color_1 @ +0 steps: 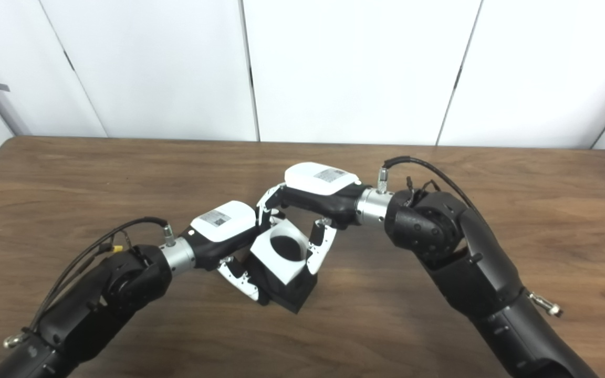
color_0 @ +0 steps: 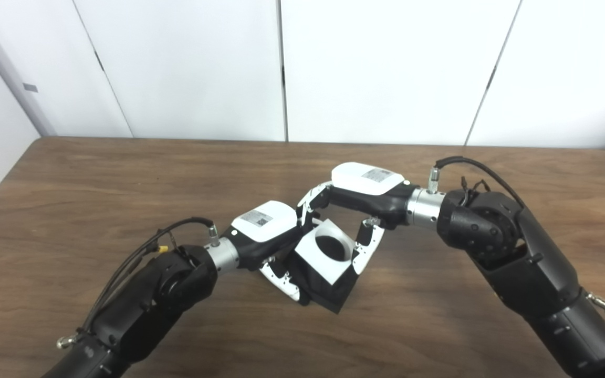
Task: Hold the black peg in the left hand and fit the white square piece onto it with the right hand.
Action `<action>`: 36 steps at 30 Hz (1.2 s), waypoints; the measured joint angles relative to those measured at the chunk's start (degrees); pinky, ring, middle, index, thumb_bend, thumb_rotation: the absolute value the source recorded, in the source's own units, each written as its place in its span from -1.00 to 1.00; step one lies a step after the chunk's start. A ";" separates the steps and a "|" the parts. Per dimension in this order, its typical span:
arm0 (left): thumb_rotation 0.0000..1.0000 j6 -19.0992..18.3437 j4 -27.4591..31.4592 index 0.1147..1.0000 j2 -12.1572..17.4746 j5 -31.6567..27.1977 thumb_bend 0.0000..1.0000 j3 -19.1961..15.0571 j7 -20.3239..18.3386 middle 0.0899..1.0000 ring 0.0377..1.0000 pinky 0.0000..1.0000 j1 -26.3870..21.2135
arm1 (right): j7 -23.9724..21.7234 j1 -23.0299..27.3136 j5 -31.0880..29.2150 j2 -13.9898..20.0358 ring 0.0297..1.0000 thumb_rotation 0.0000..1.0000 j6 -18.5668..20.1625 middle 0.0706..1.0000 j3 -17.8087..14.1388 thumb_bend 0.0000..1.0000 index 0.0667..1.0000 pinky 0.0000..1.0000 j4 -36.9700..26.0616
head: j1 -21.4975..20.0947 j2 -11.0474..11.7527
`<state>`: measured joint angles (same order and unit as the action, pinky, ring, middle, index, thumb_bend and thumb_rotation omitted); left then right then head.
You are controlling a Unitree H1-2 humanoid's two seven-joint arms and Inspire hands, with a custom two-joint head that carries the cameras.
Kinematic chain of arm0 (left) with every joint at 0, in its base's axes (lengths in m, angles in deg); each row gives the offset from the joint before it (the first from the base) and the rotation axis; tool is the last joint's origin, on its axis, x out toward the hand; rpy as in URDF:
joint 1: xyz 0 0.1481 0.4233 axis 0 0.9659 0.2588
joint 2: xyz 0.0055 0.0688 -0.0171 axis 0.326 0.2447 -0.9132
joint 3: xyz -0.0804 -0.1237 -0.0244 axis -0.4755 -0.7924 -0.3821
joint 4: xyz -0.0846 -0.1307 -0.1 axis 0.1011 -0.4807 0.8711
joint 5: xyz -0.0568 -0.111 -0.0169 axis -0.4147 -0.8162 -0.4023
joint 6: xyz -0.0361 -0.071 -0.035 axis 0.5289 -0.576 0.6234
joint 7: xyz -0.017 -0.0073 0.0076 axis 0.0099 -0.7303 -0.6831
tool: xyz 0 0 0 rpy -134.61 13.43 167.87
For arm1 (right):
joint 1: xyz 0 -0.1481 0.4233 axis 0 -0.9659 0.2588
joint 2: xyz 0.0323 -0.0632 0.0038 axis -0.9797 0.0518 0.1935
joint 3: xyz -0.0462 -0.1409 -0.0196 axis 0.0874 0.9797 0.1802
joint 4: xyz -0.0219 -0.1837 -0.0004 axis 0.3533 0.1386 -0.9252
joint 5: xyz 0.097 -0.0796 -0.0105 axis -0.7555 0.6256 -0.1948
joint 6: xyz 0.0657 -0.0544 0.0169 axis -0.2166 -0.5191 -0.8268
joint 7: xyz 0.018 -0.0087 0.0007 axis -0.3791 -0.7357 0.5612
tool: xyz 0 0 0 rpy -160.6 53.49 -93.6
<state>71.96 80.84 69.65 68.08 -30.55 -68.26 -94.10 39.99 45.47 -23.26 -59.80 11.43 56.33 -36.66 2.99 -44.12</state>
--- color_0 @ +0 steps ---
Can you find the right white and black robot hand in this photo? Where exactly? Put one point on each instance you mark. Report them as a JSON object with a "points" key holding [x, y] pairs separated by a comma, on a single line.
{"points": [[365, 184]]}

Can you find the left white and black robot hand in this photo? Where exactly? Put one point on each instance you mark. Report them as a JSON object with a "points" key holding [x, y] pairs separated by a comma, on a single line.
{"points": [[263, 223]]}

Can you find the white square piece with hole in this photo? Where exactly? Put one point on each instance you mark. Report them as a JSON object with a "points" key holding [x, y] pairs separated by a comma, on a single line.
{"points": [[313, 257]]}

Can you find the black peg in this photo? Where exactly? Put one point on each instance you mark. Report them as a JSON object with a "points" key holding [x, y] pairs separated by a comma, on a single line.
{"points": [[329, 296]]}

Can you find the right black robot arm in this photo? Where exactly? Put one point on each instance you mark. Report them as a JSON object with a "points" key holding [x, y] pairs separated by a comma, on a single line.
{"points": [[523, 262]]}

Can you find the small grey wall tag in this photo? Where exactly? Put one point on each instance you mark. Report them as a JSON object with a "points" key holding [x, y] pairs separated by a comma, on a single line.
{"points": [[30, 87]]}

